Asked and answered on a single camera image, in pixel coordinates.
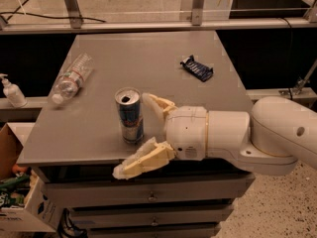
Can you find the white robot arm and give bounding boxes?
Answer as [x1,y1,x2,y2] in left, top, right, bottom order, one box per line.
[113,93,317,179]

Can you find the clear plastic water bottle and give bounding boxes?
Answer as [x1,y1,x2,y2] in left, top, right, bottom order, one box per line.
[52,53,93,104]

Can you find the black cable on floor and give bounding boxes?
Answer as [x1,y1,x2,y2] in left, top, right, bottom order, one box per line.
[0,0,107,24]

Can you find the blue silver redbull can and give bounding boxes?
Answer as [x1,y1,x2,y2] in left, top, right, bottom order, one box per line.
[115,87,144,144]

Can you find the white cardboard box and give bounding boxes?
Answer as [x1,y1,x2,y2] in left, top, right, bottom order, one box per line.
[0,123,62,232]

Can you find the white pump dispenser bottle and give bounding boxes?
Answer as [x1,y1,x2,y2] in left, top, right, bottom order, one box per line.
[0,73,27,108]

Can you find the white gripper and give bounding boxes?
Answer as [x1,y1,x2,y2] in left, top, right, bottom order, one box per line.
[113,92,207,179]

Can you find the dark blue rxbar wrapper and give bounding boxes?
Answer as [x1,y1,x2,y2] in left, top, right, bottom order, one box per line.
[180,55,214,82]

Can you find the green items in box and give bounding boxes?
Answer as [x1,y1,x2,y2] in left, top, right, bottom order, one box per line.
[0,174,31,208]

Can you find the grey drawer cabinet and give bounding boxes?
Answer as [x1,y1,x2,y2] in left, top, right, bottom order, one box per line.
[19,31,255,238]

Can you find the aluminium frame rail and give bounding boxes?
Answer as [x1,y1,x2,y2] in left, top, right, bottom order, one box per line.
[0,0,317,35]

